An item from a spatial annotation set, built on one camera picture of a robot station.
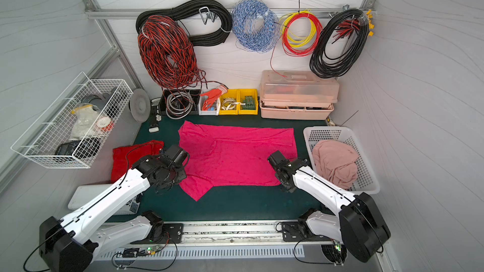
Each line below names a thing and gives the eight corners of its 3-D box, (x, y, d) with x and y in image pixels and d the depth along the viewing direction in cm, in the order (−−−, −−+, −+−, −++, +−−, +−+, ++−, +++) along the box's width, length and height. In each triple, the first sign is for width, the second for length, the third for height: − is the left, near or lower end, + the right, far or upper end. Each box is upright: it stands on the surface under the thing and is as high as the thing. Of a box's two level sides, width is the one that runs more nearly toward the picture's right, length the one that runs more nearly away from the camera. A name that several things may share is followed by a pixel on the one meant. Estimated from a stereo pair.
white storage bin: (197, 115, 113) (195, 109, 109) (200, 101, 121) (199, 95, 117) (219, 115, 113) (218, 109, 109) (220, 101, 121) (219, 95, 117)
